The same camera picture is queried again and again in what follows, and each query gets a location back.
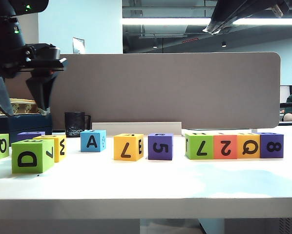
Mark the white wall poster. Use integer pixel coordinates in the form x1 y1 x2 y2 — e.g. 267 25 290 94
72 37 85 55

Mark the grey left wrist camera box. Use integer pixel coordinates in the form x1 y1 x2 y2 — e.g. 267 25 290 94
32 43 62 60

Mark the beige cable rail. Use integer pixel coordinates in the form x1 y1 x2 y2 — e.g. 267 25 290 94
91 121 182 136

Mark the purple 8 block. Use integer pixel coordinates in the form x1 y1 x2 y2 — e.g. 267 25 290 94
257 133 284 158

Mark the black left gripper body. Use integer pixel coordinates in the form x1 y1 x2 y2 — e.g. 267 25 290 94
0 45 68 81

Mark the gold ornate tray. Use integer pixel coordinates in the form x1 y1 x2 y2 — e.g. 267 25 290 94
0 98 39 115

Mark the background computer monitor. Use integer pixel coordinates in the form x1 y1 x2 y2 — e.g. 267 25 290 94
280 85 292 103

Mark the green duck D block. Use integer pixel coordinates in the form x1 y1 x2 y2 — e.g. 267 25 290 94
11 139 55 175

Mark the yellow Q block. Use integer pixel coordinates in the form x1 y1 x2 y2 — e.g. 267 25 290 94
237 133 261 159

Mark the dark blue box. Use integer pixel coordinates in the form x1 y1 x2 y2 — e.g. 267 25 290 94
0 114 53 147

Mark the purple giraffe 5 block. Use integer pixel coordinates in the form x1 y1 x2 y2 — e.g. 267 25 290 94
147 133 174 161

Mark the white table leg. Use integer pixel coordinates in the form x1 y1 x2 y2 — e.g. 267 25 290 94
198 218 225 234

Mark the blue A letter block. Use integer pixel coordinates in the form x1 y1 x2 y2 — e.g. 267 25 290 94
80 130 107 153

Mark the green J 7 block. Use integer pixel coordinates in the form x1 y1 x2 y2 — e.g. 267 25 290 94
185 133 214 160

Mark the ceiling light strip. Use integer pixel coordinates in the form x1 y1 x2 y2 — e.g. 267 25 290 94
122 18 292 25

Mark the grey vented cabinet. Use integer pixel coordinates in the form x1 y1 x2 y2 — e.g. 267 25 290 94
224 218 292 234

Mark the yellow whale W block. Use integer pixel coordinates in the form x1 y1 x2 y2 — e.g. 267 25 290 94
33 135 67 163

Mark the yellow 7 E block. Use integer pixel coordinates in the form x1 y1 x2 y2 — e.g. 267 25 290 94
113 133 145 161

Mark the red 2 block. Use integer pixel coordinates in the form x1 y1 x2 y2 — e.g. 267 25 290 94
213 133 238 160

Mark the purple O B block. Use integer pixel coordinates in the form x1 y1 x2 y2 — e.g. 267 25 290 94
17 131 45 142

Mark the black mug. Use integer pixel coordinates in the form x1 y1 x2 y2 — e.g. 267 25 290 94
64 112 92 138

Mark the grey-brown desk divider panel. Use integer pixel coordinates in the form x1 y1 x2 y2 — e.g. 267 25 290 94
4 52 281 130

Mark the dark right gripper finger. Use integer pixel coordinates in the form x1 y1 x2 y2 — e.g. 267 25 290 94
203 0 253 34
210 0 278 34

